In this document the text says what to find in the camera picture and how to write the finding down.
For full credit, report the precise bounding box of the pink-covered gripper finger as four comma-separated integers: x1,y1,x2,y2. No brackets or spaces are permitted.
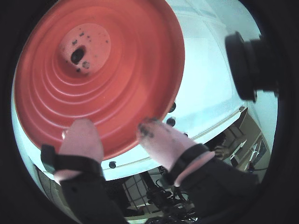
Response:
41,118,129,224
136,118,260,220

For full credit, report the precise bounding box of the red collapsible silicone cup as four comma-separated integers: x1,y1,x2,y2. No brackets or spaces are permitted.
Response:
13,0,186,161

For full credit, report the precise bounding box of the black camera tripod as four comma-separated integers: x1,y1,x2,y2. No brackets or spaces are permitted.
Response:
140,168,199,224

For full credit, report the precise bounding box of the dark framed wall picture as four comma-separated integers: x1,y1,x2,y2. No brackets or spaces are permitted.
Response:
256,136,270,161

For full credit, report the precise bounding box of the black fisheye camera lens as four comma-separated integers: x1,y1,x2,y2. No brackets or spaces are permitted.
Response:
224,31,281,102

